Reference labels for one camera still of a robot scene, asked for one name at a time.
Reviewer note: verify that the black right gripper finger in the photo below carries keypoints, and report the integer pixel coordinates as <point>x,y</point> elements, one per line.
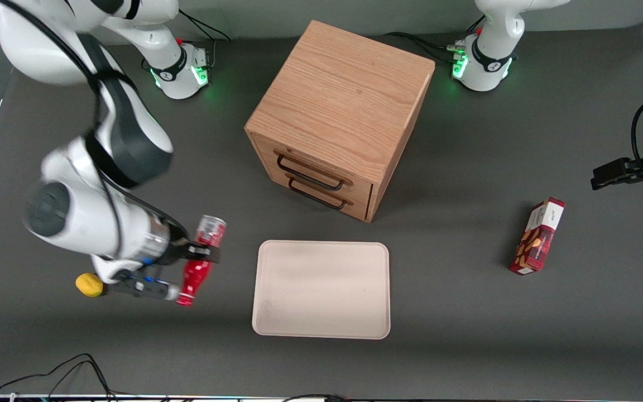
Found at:
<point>198,243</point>
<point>207,255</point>

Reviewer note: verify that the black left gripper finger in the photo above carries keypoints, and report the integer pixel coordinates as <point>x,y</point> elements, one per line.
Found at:
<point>617,180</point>
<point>617,166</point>

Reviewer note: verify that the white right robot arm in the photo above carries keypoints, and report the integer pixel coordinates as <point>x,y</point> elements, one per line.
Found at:
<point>92,184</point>

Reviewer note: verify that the red coke bottle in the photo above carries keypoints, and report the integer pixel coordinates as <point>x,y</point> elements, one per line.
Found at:
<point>194,276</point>

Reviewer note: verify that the wooden drawer front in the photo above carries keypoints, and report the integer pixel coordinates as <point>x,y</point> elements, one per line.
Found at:
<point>355,204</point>
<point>321,167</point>

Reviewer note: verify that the wooden drawer cabinet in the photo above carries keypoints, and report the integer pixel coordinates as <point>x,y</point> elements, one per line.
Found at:
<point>344,95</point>

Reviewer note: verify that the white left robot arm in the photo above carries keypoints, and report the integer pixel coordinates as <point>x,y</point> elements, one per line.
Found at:
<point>492,56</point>

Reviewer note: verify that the red snack box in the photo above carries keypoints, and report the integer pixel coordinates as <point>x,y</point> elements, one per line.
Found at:
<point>539,237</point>

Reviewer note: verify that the yellow lemon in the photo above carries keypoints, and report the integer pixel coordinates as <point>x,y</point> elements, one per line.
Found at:
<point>87,286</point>

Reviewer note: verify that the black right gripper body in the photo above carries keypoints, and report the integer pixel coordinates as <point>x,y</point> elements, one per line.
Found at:
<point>178,249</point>

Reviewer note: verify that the beige rectangular tray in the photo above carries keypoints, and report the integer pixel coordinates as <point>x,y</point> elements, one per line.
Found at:
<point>321,290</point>

